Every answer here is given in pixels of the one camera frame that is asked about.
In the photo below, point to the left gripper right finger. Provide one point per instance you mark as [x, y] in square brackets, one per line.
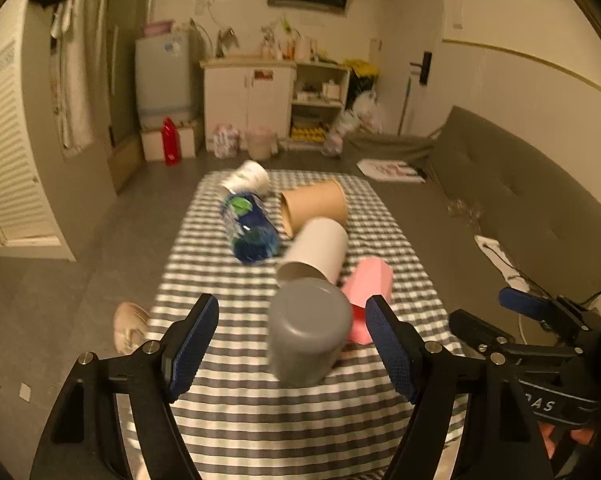
[501, 438]

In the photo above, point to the white washing machine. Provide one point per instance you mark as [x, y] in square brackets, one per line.
[168, 78]

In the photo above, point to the white louvered wardrobe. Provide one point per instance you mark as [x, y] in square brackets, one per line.
[50, 203]

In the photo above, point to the pink angular cup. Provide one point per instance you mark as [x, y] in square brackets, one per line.
[373, 276]

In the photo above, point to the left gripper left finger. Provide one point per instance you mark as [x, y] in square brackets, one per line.
[82, 438]

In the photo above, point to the brown paper cup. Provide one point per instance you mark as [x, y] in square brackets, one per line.
[324, 199]

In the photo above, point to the white kitchen cabinet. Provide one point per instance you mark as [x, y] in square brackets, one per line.
[298, 101]

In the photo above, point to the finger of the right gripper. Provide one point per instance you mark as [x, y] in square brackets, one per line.
[480, 335]
[535, 307]

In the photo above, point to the pink basin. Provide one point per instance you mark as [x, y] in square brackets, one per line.
[158, 28]

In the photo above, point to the small waste bin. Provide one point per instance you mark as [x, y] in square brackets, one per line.
[261, 143]

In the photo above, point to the grey plastic cup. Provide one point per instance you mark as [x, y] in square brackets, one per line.
[309, 322]

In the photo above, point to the white door with handle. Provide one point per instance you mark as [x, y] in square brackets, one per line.
[410, 33]

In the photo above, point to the white plastic cup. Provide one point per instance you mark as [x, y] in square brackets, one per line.
[318, 251]

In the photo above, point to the grey sofa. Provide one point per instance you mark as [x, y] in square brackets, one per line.
[483, 180]

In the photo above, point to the white patterned paper cup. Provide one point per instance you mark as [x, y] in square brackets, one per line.
[249, 177]

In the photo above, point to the paper sheet on sofa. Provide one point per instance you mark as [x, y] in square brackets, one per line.
[390, 171]

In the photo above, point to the printed paper bag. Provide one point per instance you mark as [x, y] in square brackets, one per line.
[227, 141]

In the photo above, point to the blue plastic water bottle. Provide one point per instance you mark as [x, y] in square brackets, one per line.
[250, 232]

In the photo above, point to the white plastic bags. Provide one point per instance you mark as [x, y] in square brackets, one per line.
[364, 116]

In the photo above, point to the hanging white towel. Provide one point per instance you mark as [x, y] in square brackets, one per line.
[81, 84]

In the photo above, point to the red thermos bottle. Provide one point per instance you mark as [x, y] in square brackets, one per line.
[171, 142]

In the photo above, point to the grey checked tablecloth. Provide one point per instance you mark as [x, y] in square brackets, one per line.
[237, 421]

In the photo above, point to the white electric kettle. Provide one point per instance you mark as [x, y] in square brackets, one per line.
[305, 49]

